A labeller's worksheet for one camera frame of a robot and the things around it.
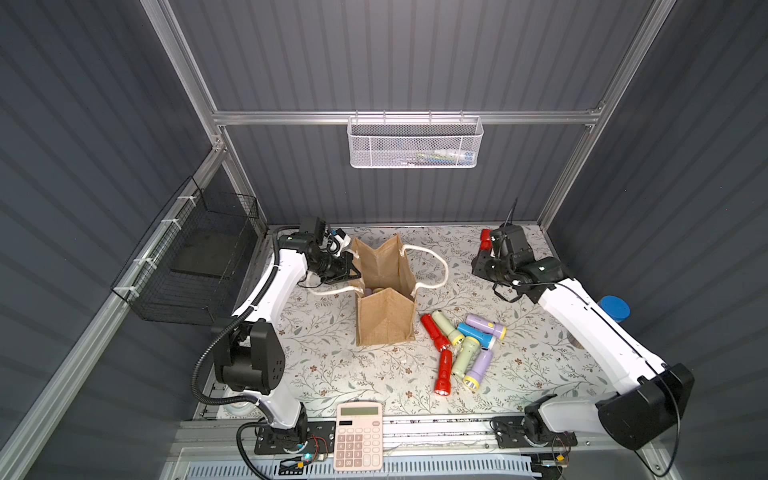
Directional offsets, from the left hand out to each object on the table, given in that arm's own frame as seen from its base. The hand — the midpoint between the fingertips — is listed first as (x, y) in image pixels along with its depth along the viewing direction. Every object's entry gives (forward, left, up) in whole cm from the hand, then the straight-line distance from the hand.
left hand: (362, 277), depth 82 cm
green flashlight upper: (-11, -27, -16) cm, 33 cm away
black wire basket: (-2, +40, +11) cm, 41 cm away
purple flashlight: (-7, -2, +3) cm, 8 cm away
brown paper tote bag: (-7, -6, -4) cm, 10 cm away
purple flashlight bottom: (-20, -32, -17) cm, 42 cm away
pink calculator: (-37, 0, -18) cm, 41 cm away
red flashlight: (-9, -21, -16) cm, 28 cm away
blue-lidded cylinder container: (-11, -66, 0) cm, 66 cm away
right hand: (+1, -32, +5) cm, 33 cm away
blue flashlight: (-12, -36, -15) cm, 41 cm away
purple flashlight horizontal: (-8, -38, -16) cm, 42 cm away
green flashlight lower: (-14, -31, -16) cm, 37 cm away
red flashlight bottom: (-23, -22, -17) cm, 36 cm away
